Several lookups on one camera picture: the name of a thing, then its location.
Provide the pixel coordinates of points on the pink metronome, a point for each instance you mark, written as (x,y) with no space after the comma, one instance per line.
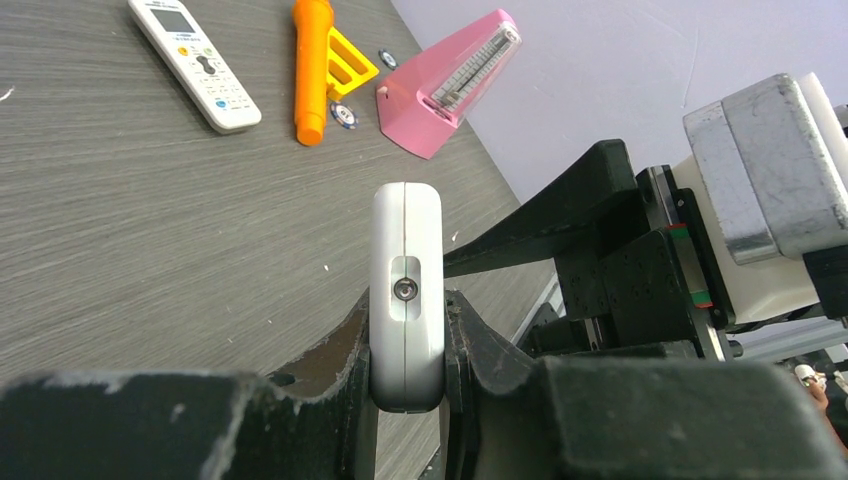
(424,101)

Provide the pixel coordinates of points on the white grey remote control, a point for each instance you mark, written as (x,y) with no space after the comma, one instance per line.
(406,298)

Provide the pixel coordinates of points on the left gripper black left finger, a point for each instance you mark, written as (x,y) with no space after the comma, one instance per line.
(309,419)

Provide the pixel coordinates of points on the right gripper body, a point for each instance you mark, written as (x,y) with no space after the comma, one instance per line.
(641,277)

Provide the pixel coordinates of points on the grey poker chip upper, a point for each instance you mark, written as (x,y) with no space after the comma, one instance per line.
(388,59)

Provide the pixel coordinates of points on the grey poker chip lower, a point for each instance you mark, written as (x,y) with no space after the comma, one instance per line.
(343,115)

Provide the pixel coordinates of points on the white beige remote control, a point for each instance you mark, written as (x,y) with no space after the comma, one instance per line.
(197,64)

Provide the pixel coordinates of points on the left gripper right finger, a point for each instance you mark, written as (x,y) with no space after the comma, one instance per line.
(653,412)

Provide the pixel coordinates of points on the yellow triangle ruler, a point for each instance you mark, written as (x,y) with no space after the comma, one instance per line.
(348,68)

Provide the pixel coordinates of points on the grey poker chip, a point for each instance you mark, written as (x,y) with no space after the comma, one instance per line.
(343,115)
(388,59)

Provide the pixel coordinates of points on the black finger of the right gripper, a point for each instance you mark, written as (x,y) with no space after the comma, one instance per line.
(542,227)

